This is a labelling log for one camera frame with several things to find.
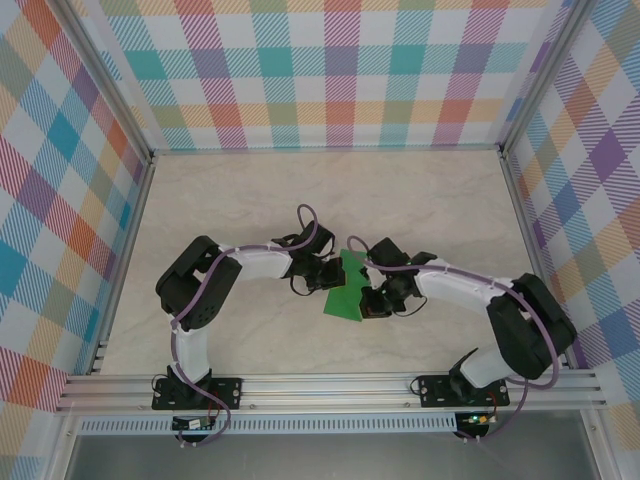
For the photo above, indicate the grey metal panel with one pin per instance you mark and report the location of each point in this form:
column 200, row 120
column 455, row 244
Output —
column 325, row 457

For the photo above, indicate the right small circuit board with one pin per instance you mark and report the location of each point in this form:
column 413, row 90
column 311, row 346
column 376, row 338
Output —
column 475, row 419

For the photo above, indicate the left small circuit board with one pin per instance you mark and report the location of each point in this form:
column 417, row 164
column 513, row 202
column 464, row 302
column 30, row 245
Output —
column 192, row 424

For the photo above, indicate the aluminium back rail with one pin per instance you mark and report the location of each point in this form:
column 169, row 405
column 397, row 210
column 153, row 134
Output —
column 325, row 148

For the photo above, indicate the small circuit board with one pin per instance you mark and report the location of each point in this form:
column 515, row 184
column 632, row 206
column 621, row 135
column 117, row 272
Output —
column 475, row 419
column 192, row 424

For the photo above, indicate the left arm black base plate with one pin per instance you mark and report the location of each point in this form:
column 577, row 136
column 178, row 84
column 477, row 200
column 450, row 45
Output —
column 230, row 390

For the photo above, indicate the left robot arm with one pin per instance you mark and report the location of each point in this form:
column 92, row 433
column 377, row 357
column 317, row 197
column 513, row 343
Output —
column 200, row 300

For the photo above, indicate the aluminium side rail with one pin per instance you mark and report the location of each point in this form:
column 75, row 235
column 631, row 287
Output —
column 127, row 260
column 535, row 240

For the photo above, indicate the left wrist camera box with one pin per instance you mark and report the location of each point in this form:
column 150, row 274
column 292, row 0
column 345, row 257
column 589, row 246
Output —
column 320, row 239

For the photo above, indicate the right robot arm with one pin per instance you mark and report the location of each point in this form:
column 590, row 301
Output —
column 450, row 287

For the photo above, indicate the green paper sheet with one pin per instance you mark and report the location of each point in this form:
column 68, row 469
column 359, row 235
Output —
column 342, row 300

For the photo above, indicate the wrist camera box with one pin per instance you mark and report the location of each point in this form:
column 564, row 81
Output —
column 387, row 252
column 320, row 239

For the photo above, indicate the wide aluminium base rail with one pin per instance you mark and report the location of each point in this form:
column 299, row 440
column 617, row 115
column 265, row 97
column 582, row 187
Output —
column 325, row 392

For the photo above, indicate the aluminium frame post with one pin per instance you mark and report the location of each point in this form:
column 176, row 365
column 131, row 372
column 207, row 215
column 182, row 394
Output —
column 107, row 85
column 545, row 75

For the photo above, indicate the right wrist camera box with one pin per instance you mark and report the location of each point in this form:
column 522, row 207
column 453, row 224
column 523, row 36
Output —
column 387, row 252

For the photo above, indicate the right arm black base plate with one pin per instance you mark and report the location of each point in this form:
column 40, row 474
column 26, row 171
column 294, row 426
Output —
column 435, row 392

